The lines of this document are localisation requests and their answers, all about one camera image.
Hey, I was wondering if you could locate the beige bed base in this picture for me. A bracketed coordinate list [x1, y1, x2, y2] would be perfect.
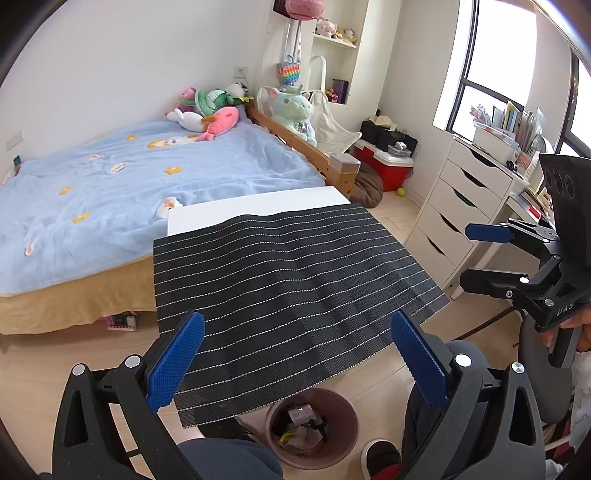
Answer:
[0, 256, 160, 337]

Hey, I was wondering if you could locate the blue bed blanket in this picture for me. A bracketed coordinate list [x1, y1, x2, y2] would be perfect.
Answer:
[0, 119, 319, 298]

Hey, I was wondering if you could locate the red cooler box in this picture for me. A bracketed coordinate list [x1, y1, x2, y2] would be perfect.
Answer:
[353, 140, 415, 192]

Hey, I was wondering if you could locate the white green plush toy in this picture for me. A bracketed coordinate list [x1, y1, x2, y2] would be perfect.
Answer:
[225, 82, 254, 106]

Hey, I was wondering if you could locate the pink waste bin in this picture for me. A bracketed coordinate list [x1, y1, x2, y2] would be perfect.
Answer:
[265, 388, 360, 468]

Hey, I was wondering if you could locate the white cardboard box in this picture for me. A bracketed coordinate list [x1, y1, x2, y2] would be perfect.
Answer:
[287, 403, 315, 426]

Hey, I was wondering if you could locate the white table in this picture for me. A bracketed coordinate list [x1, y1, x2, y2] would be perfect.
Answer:
[166, 186, 352, 237]

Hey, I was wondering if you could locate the white canvas folding chair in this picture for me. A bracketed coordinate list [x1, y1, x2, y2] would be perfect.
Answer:
[256, 87, 363, 155]

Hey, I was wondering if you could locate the white desk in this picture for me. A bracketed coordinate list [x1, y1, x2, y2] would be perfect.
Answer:
[505, 191, 555, 232]

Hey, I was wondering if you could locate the black bag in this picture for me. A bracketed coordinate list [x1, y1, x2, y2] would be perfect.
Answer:
[360, 121, 419, 155]

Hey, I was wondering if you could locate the pink round cushion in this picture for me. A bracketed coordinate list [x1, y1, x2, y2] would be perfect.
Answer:
[284, 0, 326, 21]

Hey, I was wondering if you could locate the brown bean bag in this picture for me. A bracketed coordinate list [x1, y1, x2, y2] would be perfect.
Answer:
[352, 162, 385, 208]

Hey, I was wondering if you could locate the person's leg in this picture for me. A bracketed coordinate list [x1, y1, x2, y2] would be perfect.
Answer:
[360, 340, 485, 480]
[178, 418, 283, 480]

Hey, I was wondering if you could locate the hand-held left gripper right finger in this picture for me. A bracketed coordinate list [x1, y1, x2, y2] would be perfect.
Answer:
[389, 309, 548, 480]

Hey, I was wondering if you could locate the pink whale plush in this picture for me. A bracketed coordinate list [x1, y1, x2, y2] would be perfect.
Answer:
[199, 106, 241, 141]

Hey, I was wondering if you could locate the person's right hand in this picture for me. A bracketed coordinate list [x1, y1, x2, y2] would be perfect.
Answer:
[560, 302, 591, 354]

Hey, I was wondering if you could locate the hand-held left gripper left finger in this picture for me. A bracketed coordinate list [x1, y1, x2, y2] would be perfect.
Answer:
[52, 310, 207, 480]

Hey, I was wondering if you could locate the white arched metal frame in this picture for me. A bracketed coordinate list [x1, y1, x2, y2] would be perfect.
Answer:
[308, 55, 329, 95]

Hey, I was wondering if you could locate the wooden bed frame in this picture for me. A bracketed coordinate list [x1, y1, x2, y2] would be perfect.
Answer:
[245, 105, 361, 201]

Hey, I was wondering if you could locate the red cloth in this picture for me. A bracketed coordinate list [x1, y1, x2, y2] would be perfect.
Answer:
[369, 463, 403, 480]

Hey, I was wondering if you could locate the person's left leg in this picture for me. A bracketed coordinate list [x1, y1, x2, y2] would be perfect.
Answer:
[178, 418, 283, 480]

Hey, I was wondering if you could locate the green striped plush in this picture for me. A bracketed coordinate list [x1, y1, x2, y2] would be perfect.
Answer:
[194, 88, 234, 116]

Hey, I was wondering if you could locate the black striped mat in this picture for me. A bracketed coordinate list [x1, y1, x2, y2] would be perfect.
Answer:
[152, 203, 450, 428]

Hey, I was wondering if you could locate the person's right leg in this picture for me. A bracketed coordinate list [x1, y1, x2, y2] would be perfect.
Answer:
[360, 340, 485, 480]

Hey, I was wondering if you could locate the white wall shelf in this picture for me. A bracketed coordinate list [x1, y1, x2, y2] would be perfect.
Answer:
[311, 0, 370, 107]

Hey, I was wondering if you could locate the window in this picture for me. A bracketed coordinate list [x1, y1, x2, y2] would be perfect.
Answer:
[443, 0, 591, 158]

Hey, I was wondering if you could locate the white drawer cabinet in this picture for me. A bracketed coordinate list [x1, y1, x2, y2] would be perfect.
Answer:
[404, 137, 532, 289]

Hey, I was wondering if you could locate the teal unicorn plush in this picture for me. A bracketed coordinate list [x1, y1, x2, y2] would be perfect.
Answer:
[270, 87, 319, 148]

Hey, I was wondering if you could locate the white desktop organizer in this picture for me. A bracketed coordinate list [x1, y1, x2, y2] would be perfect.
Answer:
[468, 99, 548, 160]

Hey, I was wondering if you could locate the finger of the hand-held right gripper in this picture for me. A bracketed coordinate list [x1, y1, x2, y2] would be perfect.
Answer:
[465, 220, 563, 259]
[459, 257, 563, 305]

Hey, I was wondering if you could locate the rainbow pop bag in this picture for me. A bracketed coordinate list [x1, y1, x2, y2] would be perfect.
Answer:
[276, 18, 302, 88]

